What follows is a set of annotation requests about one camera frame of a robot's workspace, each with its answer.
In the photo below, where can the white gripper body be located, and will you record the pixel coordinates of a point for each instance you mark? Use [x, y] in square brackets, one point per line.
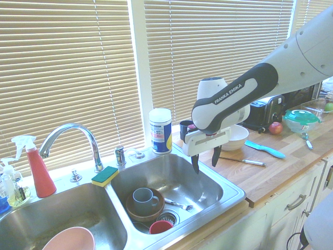
[208, 143]

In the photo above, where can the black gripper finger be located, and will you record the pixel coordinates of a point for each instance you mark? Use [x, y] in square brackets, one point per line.
[196, 164]
[216, 156]

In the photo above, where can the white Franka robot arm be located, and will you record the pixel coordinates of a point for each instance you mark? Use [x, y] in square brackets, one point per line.
[234, 104]

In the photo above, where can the stainless steel double sink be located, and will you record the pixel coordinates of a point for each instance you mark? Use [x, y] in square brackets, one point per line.
[182, 177]

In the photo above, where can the teal knife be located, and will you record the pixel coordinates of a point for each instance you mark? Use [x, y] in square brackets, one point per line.
[268, 150]

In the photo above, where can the white sink sprayer cap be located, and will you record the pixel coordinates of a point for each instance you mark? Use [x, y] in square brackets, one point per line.
[139, 155]

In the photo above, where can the white ceramic bowl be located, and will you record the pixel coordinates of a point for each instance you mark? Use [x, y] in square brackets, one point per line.
[238, 138]

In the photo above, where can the black cup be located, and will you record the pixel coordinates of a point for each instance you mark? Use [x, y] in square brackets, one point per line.
[184, 127]

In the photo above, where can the white wipes canister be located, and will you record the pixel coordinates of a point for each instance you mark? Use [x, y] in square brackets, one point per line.
[161, 132]

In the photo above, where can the metal drain strainer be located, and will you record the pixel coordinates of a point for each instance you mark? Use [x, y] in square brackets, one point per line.
[170, 215]

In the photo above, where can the grey ceramic mug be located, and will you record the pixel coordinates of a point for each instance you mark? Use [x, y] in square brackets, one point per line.
[143, 200]

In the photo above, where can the red apple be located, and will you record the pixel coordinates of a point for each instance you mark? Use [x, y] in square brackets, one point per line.
[275, 128]

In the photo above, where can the black silver toaster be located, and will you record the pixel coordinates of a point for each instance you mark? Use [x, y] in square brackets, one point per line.
[268, 109]

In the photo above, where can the red cup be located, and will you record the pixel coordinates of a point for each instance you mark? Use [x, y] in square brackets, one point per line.
[160, 227]

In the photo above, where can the brown wooden bowl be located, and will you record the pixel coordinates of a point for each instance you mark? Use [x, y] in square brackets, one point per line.
[143, 214]

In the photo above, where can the yellow green sponge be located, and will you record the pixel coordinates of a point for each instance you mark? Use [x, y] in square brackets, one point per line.
[105, 175]

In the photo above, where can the clear container teal lid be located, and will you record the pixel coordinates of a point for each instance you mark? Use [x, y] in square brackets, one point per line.
[301, 121]

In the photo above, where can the teal white spoon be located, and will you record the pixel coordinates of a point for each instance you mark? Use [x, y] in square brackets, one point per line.
[308, 142]

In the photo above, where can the wide beige window blind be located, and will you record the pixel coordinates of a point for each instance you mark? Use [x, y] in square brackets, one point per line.
[208, 39]
[65, 65]

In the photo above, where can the dark microwave oven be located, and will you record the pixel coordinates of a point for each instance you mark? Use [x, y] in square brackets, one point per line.
[301, 95]

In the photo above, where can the clear glass dish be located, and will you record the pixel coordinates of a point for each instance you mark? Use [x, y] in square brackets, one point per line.
[314, 105]

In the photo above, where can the chrome faucet knob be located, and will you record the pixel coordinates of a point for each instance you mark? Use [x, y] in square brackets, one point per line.
[75, 177]

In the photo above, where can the green apple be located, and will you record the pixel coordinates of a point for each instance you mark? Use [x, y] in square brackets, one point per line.
[329, 106]

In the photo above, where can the chrome curved faucet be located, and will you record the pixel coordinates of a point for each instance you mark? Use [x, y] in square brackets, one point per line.
[78, 126]

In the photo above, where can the pink bowl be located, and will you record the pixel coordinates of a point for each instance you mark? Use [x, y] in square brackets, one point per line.
[72, 239]

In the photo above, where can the red spray bottle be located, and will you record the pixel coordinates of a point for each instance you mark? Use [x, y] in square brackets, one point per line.
[41, 177]

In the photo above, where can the narrow beige window blind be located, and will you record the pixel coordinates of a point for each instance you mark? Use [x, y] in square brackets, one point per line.
[309, 13]

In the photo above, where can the yellow soap pump bottle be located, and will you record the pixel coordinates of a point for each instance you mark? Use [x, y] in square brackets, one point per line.
[19, 198]

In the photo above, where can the blue dish soap bottle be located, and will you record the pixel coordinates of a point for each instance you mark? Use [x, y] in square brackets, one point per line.
[3, 204]

